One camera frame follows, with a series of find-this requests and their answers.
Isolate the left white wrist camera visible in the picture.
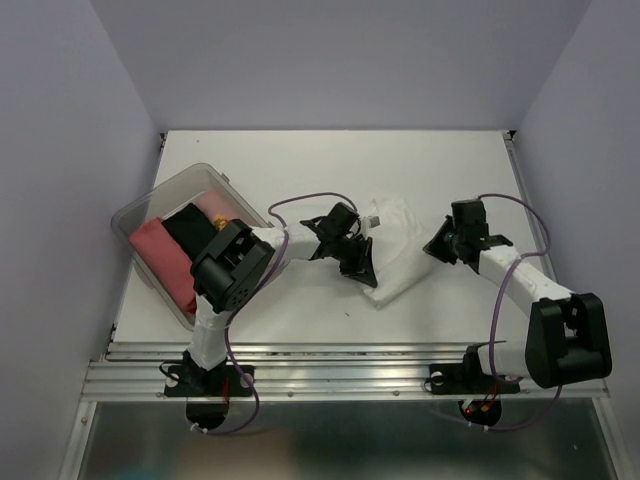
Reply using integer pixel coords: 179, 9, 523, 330
361, 215, 381, 229

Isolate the white printed t-shirt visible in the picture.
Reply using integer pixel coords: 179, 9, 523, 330
361, 197, 432, 310

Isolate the aluminium mounting rail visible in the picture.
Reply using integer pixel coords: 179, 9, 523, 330
84, 341, 610, 402

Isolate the rolled red t-shirt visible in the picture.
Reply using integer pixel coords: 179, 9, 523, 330
128, 217, 196, 314

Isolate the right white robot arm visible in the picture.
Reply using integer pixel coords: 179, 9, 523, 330
423, 198, 613, 390

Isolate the rolled pink printed t-shirt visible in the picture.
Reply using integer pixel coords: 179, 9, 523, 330
195, 190, 250, 231

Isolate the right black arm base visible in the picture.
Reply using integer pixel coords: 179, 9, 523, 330
423, 344, 520, 395

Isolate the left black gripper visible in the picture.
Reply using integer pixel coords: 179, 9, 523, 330
330, 235, 376, 287

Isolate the clear plastic storage bin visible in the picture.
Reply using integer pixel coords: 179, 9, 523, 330
111, 163, 269, 332

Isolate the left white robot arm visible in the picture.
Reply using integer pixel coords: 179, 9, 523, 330
175, 202, 378, 394

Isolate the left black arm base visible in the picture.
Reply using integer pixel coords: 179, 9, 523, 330
159, 361, 252, 399

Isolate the rolled black t-shirt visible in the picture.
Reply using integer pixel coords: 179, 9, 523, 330
161, 203, 218, 260

